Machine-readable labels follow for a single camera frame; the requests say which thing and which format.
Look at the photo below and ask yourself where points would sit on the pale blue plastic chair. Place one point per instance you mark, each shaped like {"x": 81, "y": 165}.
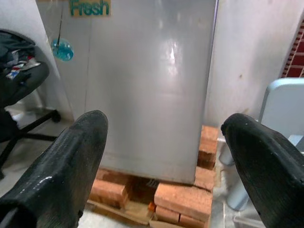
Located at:
{"x": 282, "y": 107}

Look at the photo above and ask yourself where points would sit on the red clay brick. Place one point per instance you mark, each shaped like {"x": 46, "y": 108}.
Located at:
{"x": 209, "y": 139}
{"x": 205, "y": 178}
{"x": 206, "y": 159}
{"x": 167, "y": 213}
{"x": 108, "y": 192}
{"x": 183, "y": 198}
{"x": 111, "y": 174}
{"x": 193, "y": 221}

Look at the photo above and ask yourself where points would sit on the silver fridge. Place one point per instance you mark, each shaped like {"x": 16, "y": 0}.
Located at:
{"x": 147, "y": 95}

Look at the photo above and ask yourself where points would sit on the dark clothes pile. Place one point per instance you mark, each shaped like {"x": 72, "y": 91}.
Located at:
{"x": 14, "y": 59}

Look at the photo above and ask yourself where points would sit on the red tiled pillar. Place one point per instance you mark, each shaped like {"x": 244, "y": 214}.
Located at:
{"x": 297, "y": 59}

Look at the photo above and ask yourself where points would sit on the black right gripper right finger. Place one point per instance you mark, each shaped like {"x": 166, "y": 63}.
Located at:
{"x": 273, "y": 178}

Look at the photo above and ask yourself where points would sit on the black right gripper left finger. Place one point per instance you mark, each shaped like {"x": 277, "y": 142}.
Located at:
{"x": 66, "y": 166}

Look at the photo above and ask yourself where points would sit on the black office chair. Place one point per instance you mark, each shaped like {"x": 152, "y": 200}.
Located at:
{"x": 23, "y": 80}

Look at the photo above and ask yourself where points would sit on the blue translucent hanging ornament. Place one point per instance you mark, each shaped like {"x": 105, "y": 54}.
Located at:
{"x": 62, "y": 50}

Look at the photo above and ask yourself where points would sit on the tan sticker green Fresh lettering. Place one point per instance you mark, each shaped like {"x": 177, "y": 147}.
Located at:
{"x": 90, "y": 8}

